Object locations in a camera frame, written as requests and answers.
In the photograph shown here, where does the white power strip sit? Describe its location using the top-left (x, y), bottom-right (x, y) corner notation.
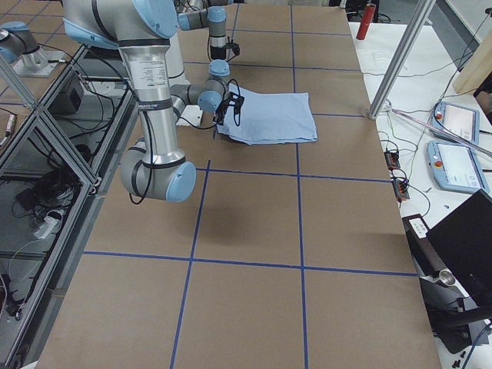
top-left (33, 215), bottom-right (61, 239)

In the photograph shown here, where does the electronics board with wires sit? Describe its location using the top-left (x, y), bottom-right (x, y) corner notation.
top-left (384, 150), bottom-right (410, 204)

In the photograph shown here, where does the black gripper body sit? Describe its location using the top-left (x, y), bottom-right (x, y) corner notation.
top-left (224, 37), bottom-right (241, 58)
top-left (217, 91), bottom-right (244, 115)

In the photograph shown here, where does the aluminium frame post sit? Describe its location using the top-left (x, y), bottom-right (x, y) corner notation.
top-left (368, 0), bottom-right (436, 120)

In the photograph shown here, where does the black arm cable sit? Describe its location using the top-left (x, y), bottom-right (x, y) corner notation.
top-left (128, 78), bottom-right (243, 205)

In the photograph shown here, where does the red cylinder bottle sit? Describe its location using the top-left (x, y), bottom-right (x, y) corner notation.
top-left (356, 2), bottom-right (377, 40)

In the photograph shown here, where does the teach pendant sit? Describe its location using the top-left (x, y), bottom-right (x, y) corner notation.
top-left (427, 140), bottom-right (489, 194)
top-left (431, 101), bottom-right (480, 145)

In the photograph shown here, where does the small grey robot arm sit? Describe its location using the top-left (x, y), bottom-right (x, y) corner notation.
top-left (1, 21), bottom-right (57, 78)

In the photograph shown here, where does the black box under rack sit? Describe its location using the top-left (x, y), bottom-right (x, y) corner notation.
top-left (48, 74), bottom-right (84, 115)

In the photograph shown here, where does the light blue t-shirt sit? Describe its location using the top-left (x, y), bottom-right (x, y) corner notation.
top-left (217, 85), bottom-right (317, 145)

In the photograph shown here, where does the lower teach pendant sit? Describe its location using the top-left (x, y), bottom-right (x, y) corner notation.
top-left (427, 140), bottom-right (489, 194)

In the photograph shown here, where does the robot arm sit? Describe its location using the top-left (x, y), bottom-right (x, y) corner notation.
top-left (178, 1), bottom-right (241, 62)
top-left (62, 1), bottom-right (244, 202)

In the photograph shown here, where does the aluminium frame rack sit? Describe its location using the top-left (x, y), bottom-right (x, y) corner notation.
top-left (1, 48), bottom-right (136, 368)

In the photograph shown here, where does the upper teach pendant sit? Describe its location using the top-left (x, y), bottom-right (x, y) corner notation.
top-left (431, 101), bottom-right (480, 145)

